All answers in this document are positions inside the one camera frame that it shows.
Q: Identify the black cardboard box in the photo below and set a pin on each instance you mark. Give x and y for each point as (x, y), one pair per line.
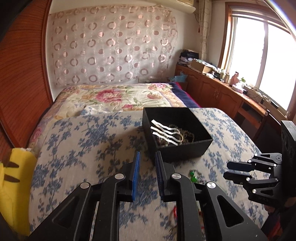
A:
(182, 151)

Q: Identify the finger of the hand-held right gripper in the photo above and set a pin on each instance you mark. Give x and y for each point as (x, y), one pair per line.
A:
(238, 166)
(233, 176)

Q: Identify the white air conditioner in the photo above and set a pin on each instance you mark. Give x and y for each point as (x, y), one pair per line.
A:
(185, 5)

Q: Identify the white power strip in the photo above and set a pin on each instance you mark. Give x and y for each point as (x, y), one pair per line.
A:
(256, 96)

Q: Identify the white paper strip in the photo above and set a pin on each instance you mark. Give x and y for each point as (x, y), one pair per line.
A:
(164, 138)
(164, 132)
(161, 124)

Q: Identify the dark wooden chair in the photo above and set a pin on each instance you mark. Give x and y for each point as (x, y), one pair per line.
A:
(266, 129)

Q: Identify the blue plastic bag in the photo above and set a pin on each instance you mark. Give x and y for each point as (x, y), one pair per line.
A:
(180, 77)

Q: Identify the pale window curtain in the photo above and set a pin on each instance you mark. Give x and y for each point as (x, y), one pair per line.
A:
(205, 30)

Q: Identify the wooden cabinet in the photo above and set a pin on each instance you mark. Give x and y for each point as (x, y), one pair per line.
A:
(208, 90)

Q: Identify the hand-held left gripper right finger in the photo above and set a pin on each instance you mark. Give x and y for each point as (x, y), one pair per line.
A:
(160, 176)

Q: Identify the tissue pack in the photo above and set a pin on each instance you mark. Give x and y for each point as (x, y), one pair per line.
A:
(238, 88)

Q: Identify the silver bangle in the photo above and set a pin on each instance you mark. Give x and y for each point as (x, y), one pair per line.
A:
(183, 136)

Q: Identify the yellow plush toy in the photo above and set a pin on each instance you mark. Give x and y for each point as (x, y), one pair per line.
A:
(13, 185)

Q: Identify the wooden slatted wardrobe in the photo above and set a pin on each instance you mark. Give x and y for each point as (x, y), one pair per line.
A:
(23, 81)

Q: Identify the wooden framed window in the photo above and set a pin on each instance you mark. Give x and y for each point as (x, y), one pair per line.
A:
(254, 53)

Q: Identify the blue floral bedspread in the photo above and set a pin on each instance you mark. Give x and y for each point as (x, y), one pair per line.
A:
(81, 150)

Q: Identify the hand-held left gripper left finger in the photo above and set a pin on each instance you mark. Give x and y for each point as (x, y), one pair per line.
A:
(136, 176)

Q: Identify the circle patterned wall cloth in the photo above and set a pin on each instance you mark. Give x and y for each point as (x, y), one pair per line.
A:
(111, 46)

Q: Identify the pink floral quilt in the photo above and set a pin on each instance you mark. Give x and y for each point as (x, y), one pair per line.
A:
(104, 97)

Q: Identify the navy blanket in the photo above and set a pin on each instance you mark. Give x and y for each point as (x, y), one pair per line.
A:
(185, 97)

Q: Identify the open cardboard box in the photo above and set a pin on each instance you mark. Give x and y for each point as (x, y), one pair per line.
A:
(201, 66)

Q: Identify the pile of dark clutter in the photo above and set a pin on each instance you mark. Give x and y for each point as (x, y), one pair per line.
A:
(188, 56)

